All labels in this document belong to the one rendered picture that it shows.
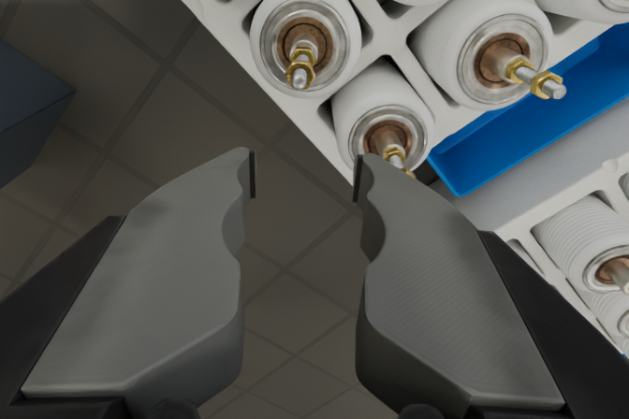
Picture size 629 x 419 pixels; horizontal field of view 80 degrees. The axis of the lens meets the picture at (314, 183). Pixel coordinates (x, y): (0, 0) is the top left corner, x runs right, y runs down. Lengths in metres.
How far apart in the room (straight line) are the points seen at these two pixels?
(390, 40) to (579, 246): 0.33
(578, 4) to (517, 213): 0.28
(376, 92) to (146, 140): 0.44
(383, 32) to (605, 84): 0.35
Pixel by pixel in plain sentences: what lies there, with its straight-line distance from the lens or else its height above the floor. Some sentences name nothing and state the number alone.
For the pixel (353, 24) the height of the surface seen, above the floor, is 0.25.
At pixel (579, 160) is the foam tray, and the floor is 0.15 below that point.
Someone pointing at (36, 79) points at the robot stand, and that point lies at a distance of 0.69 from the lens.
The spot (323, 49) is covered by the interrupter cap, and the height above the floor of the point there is 0.25.
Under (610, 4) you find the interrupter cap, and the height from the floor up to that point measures 0.25.
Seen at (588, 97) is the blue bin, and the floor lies 0.09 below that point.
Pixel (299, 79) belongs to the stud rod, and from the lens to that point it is 0.24.
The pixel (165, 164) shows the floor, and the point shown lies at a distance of 0.70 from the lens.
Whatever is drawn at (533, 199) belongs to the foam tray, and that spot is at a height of 0.17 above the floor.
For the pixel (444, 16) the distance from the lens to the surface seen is 0.41.
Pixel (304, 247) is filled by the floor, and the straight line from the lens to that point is 0.76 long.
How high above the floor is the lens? 0.58
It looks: 59 degrees down
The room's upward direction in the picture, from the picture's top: 179 degrees clockwise
